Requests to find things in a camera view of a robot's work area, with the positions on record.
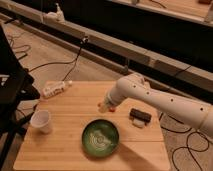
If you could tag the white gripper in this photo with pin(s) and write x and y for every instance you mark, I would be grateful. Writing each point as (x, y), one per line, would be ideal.
(110, 100)

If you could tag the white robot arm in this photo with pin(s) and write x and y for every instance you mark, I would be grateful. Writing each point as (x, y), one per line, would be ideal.
(194, 113)

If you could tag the green glass bowl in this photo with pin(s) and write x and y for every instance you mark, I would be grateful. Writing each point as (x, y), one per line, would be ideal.
(100, 138)

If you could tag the white plastic bottle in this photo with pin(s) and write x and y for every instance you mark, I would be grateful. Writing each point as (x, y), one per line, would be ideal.
(55, 88)

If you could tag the white paper cup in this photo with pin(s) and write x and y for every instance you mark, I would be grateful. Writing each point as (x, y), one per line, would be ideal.
(41, 120)

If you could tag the white object on rail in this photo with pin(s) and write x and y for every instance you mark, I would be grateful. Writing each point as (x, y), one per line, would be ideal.
(58, 15)

